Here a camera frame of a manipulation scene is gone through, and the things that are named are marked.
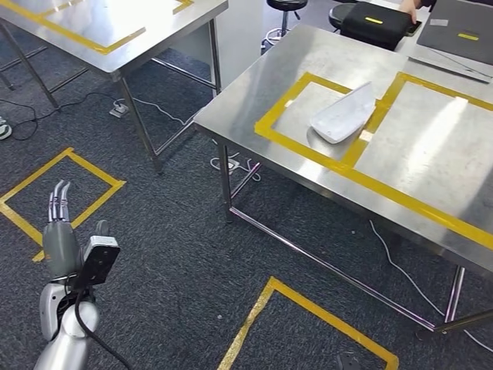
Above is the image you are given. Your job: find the yellow table tape outline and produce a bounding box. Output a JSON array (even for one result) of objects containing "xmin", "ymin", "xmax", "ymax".
[{"xmin": 0, "ymin": 0, "xmax": 195, "ymax": 56}]

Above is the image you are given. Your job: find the white desk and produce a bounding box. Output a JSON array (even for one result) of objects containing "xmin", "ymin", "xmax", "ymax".
[{"xmin": 397, "ymin": 20, "xmax": 493, "ymax": 86}]

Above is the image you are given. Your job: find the yellow workbench tape outline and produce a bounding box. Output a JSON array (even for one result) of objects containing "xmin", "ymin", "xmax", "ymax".
[{"xmin": 254, "ymin": 71, "xmax": 493, "ymax": 251}]

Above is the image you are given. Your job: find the black stool chrome base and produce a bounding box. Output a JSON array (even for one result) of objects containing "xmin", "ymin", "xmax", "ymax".
[{"xmin": 262, "ymin": 0, "xmax": 309, "ymax": 52}]

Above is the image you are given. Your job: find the yellow floor tape square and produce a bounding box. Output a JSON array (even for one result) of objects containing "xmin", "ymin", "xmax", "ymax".
[{"xmin": 0, "ymin": 146, "xmax": 127, "ymax": 264}]

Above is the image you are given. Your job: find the black zip case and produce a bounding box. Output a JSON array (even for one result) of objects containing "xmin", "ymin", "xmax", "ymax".
[{"xmin": 341, "ymin": 1, "xmax": 413, "ymax": 51}]

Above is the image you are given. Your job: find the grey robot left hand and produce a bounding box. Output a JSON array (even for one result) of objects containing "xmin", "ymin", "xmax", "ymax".
[{"xmin": 42, "ymin": 180, "xmax": 111, "ymax": 281}]

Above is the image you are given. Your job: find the black floor cable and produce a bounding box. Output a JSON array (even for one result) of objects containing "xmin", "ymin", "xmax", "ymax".
[{"xmin": 0, "ymin": 90, "xmax": 116, "ymax": 141}]

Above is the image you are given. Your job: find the steel workbench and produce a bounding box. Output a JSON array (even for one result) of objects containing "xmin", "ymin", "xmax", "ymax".
[{"xmin": 194, "ymin": 22, "xmax": 493, "ymax": 338}]

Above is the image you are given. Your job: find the steel table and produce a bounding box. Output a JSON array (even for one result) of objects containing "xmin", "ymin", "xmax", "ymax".
[{"xmin": 0, "ymin": 0, "xmax": 229, "ymax": 175}]

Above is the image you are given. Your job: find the black round stool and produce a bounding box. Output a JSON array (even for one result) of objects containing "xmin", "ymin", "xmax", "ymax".
[{"xmin": 328, "ymin": 2, "xmax": 355, "ymax": 31}]

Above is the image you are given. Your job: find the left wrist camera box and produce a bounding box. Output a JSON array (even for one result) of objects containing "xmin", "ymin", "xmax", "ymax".
[{"xmin": 71, "ymin": 235, "xmax": 121, "ymax": 291}]

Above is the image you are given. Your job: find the grey laptop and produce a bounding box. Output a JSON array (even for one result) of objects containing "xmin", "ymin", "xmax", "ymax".
[{"xmin": 408, "ymin": 0, "xmax": 493, "ymax": 84}]

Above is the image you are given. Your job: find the white floor cable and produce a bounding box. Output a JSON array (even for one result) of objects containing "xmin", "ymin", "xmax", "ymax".
[
  {"xmin": 128, "ymin": 96, "xmax": 194, "ymax": 128},
  {"xmin": 369, "ymin": 219, "xmax": 493, "ymax": 353}
]

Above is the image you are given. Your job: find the white curved plastic part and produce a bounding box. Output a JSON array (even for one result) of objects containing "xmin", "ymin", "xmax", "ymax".
[{"xmin": 309, "ymin": 81, "xmax": 376, "ymax": 145}]

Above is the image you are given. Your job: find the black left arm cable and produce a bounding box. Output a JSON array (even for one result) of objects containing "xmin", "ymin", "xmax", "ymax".
[{"xmin": 63, "ymin": 275, "xmax": 133, "ymax": 370}]

